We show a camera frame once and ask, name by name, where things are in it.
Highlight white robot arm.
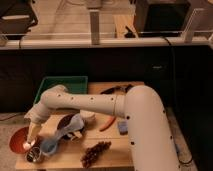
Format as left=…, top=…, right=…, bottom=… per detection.
left=26, top=85, right=180, bottom=171

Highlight red bowl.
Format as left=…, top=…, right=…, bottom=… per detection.
left=9, top=127, right=28, bottom=154

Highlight blue plastic cup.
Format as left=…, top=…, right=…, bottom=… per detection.
left=40, top=138, right=58, bottom=156

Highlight small metal cup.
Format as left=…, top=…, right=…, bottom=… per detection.
left=26, top=147, right=43, bottom=163

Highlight wooden table board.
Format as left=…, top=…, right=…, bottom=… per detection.
left=14, top=81, right=146, bottom=171

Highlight blue grey cloth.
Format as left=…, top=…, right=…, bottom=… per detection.
left=54, top=114, right=84, bottom=140

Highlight white cup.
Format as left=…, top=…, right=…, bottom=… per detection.
left=80, top=110, right=96, bottom=124

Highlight bunch of dark grapes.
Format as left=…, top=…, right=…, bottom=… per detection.
left=81, top=141, right=111, bottom=168

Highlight green plastic tray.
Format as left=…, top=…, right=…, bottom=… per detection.
left=34, top=76, right=88, bottom=104

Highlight orange carrot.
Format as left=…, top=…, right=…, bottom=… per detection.
left=99, top=116, right=116, bottom=132

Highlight blue sponge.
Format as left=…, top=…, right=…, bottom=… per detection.
left=117, top=121, right=128, bottom=135

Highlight black chair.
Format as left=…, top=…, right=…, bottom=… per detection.
left=0, top=0, right=38, bottom=39

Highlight black handled utensil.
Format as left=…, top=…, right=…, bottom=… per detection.
left=100, top=84, right=133, bottom=94

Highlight grey metal post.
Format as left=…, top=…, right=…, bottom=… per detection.
left=90, top=10, right=100, bottom=45

